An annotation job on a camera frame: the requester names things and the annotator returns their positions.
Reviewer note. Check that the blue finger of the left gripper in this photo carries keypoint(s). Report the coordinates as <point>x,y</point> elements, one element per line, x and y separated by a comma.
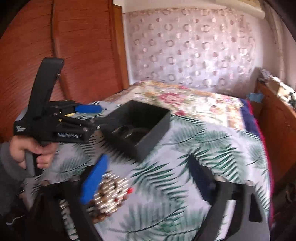
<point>88,108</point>

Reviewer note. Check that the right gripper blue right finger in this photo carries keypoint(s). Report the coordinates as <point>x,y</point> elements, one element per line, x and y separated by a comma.
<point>248,221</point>

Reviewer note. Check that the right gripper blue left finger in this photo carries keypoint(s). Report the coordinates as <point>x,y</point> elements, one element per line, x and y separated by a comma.
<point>46,222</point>

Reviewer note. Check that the grey left sleeve forearm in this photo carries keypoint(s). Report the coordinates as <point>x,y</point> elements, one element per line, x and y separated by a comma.
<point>12,176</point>

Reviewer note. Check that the left hand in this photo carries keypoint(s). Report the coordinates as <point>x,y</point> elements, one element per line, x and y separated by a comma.
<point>20,144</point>

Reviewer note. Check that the black storage box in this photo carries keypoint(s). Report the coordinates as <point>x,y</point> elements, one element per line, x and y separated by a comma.
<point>135,128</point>

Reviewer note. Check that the palm leaf print cloth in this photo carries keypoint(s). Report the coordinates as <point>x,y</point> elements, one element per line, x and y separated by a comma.
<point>156,199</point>

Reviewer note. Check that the red wooden wardrobe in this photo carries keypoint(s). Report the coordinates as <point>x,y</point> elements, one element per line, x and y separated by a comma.
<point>87,35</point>

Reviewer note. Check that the floral quilt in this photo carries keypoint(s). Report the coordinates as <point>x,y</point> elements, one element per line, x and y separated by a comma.
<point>210,107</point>

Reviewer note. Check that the wooden sideboard cabinet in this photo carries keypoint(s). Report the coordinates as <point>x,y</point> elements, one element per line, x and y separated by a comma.
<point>276,120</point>

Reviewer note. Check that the blue blanket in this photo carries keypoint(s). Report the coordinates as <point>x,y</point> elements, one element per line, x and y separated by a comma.
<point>252,126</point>

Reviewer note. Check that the cardboard box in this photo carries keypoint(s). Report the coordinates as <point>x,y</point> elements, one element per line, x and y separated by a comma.
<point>279,88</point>

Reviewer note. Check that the pink circle pattern curtain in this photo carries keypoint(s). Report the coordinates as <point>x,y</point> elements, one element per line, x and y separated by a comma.
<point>206,49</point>

